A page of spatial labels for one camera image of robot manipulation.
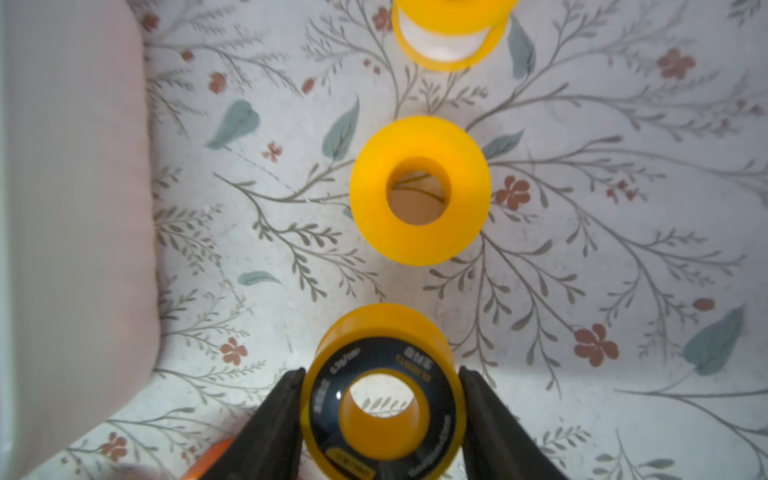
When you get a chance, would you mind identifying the yellow tape roll right top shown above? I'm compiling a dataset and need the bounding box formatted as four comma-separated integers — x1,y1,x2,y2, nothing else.
391,0,518,72

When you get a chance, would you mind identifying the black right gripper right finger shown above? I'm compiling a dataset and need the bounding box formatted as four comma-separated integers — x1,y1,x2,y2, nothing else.
459,367,566,480

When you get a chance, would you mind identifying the white plastic storage box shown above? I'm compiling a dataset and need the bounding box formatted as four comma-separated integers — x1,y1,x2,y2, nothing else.
1,1,159,479

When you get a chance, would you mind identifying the yellow black tape roll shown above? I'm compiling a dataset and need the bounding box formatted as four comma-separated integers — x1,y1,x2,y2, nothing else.
300,303,467,479

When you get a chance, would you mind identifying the yellow tape roll right middle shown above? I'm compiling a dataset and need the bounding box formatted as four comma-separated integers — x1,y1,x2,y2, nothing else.
349,116,492,266

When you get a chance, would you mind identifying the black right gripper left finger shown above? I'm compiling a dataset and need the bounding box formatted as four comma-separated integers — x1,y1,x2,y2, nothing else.
202,368,306,480

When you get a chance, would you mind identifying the orange white tape roll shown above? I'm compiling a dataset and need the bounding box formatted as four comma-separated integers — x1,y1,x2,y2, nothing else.
181,438,234,480

